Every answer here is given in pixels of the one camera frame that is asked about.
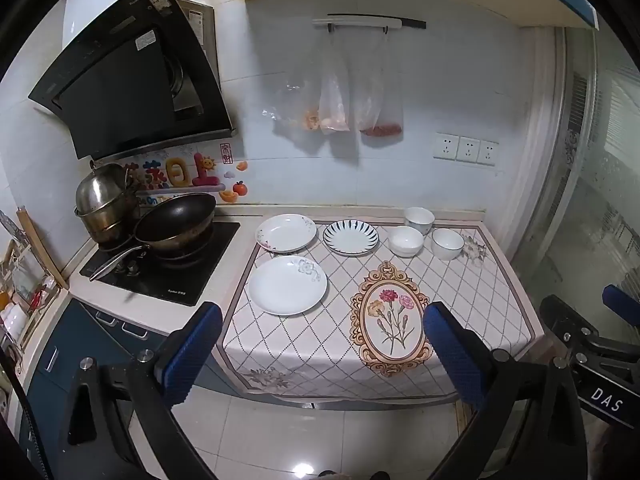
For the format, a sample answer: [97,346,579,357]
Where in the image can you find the white plate dark striped rim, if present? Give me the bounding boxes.
[322,220,380,257]

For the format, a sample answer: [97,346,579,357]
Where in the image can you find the clear plastic bag peach contents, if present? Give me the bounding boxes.
[318,35,351,135]

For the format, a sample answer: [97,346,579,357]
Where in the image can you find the white wall socket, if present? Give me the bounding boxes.
[433,132,460,161]
[476,140,500,167]
[457,136,482,164]

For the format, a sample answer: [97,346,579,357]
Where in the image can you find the white bowl blue dots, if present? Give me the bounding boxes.
[403,206,435,236]

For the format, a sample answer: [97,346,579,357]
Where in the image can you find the stainless steel steamer pot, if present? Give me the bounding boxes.
[74,160,143,252]

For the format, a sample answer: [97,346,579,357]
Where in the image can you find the black range hood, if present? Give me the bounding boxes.
[27,0,237,161]

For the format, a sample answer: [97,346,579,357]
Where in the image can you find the plain white bowl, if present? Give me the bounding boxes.
[388,226,425,259]

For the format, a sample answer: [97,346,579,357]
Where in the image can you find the glass sliding door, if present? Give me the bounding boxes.
[522,25,640,313]

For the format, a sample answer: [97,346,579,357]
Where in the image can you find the metal storage rack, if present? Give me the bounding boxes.
[0,240,51,361]

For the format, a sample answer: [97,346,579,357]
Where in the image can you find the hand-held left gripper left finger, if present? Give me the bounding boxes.
[57,301,223,480]

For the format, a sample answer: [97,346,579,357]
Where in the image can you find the blue kitchen cabinet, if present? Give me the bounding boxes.
[25,297,236,461]

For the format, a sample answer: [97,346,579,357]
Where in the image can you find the floral checked tablecloth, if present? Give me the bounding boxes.
[212,217,547,404]

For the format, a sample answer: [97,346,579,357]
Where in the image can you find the wooden cutting board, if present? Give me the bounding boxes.
[16,207,71,291]

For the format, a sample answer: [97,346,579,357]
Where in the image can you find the black glass gas stove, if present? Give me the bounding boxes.
[79,220,242,307]

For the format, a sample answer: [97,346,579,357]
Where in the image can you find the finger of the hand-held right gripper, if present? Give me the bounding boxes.
[539,294,602,357]
[595,284,640,361]

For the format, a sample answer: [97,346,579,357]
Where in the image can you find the white bowl black rim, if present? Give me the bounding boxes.
[430,228,465,262]

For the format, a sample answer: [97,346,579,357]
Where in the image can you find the white floral plate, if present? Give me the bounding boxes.
[255,213,319,254]
[248,255,329,317]

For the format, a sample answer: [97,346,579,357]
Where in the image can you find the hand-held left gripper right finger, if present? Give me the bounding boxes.
[423,301,590,480]

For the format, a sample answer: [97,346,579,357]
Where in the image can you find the clear plastic bag red contents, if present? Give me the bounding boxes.
[353,35,404,147]

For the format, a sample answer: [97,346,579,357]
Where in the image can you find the black wok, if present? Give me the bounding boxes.
[89,193,217,282]

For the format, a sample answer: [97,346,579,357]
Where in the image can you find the clear plastic bag orange contents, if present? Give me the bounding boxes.
[262,35,325,134]

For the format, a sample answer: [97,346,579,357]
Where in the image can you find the wall hook rail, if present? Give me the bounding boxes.
[312,13,428,34]

